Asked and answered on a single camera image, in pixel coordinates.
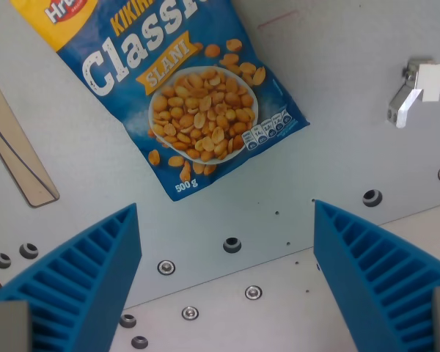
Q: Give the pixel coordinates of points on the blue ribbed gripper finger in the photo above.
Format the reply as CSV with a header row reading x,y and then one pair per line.
x,y
352,278
95,271

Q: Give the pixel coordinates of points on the beige wooden strip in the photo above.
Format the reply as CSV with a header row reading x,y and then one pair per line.
x,y
18,146

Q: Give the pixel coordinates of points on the blue salted peanuts bag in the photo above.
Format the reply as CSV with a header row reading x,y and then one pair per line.
x,y
190,99

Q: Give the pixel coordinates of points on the angled metal bracket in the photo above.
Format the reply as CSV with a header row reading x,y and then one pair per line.
x,y
401,104

